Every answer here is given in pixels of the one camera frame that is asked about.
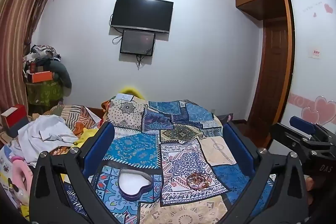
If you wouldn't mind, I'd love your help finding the pink plush toy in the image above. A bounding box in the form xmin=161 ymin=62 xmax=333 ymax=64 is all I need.
xmin=7 ymin=156 xmax=34 ymax=204

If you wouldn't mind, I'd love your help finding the red and white sticker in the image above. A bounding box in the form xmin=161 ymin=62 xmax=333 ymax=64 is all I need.
xmin=308 ymin=48 xmax=322 ymax=59

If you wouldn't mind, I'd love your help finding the small black monitor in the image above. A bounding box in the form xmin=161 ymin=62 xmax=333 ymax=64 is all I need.
xmin=120 ymin=29 xmax=155 ymax=56

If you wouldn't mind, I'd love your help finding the heap of assorted jewelry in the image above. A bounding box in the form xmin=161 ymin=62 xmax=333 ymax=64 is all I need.
xmin=185 ymin=172 xmax=212 ymax=190

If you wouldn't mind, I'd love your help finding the brown wooden door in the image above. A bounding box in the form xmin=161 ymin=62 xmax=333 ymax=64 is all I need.
xmin=248 ymin=17 xmax=289 ymax=125

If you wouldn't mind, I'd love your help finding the yellow cloth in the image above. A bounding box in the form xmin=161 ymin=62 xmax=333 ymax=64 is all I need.
xmin=75 ymin=127 xmax=98 ymax=146

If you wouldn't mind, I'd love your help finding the black wall television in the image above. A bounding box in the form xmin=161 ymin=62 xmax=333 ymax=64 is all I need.
xmin=110 ymin=0 xmax=174 ymax=34

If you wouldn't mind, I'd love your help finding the person's right hand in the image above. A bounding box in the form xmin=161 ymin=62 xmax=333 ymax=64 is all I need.
xmin=304 ymin=175 xmax=324 ymax=191

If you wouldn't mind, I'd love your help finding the white heart-print sliding door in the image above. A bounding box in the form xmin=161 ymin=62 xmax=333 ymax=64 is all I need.
xmin=280 ymin=0 xmax=336 ymax=133

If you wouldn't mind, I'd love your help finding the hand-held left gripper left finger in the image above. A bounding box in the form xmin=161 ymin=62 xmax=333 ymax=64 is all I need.
xmin=29 ymin=122 xmax=124 ymax=224

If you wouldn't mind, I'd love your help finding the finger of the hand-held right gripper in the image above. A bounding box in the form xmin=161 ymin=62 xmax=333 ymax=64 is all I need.
xmin=270 ymin=122 xmax=332 ymax=154
xmin=289 ymin=115 xmax=336 ymax=141

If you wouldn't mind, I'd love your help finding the grey-green plush pillow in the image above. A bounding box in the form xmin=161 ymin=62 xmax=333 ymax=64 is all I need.
xmin=50 ymin=60 xmax=72 ymax=89

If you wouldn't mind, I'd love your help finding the white cloth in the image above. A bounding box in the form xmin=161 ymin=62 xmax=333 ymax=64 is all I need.
xmin=18 ymin=114 xmax=79 ymax=165

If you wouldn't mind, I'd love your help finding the purple heart-shaped box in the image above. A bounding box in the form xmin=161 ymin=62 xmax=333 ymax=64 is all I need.
xmin=117 ymin=168 xmax=155 ymax=201

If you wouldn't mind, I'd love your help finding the striped brown curtain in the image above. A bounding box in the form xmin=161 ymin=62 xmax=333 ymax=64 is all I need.
xmin=0 ymin=0 xmax=65 ymax=115

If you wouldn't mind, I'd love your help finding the orange striped blanket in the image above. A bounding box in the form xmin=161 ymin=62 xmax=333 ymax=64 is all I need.
xmin=43 ymin=105 xmax=106 ymax=136

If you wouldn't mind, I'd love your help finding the red box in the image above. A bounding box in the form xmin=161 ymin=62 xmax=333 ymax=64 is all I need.
xmin=1 ymin=105 xmax=28 ymax=129

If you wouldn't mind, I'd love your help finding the patchwork printed blanket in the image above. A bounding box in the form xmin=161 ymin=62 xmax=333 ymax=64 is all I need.
xmin=63 ymin=93 xmax=279 ymax=224

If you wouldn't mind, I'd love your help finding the yellow pillow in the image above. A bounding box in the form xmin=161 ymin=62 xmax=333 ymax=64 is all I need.
xmin=119 ymin=86 xmax=145 ymax=100

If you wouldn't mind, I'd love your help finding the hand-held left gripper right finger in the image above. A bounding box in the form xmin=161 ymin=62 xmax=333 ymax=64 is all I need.
xmin=210 ymin=121 xmax=309 ymax=224

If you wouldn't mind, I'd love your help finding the orange box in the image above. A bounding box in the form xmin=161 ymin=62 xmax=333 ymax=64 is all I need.
xmin=28 ymin=70 xmax=53 ymax=83

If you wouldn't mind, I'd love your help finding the pile of clothes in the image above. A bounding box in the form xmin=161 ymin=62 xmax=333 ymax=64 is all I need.
xmin=24 ymin=44 xmax=62 ymax=75

